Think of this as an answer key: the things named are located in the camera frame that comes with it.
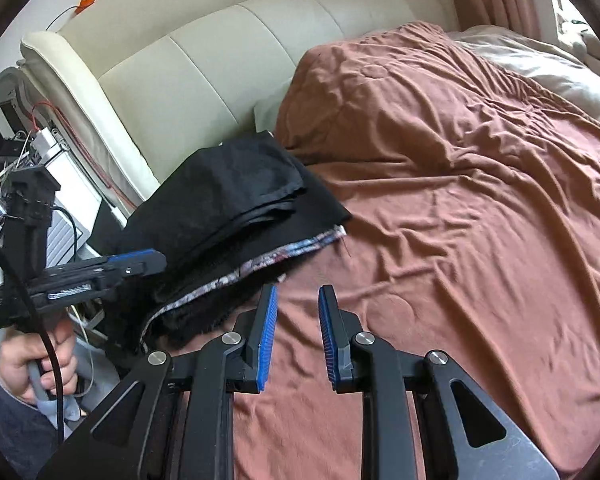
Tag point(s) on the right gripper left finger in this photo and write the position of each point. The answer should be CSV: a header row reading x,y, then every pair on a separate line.
x,y
171,417

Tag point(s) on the bedside clutter shelf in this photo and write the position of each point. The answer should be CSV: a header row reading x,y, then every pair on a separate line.
x,y
32,133

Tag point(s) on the beige patterned comforter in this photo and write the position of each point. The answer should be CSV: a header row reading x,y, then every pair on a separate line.
x,y
551,67

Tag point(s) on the left forearm dark sleeve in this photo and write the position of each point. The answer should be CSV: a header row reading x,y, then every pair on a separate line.
x,y
27,438

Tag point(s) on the cream leather headboard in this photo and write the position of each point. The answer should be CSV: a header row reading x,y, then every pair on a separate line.
x,y
144,83

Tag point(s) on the brown blanket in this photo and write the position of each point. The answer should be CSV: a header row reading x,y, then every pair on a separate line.
x,y
475,201

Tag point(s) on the black pants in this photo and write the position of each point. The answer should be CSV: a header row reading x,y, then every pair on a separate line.
x,y
229,220

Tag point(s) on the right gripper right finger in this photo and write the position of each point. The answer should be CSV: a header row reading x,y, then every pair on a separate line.
x,y
422,409

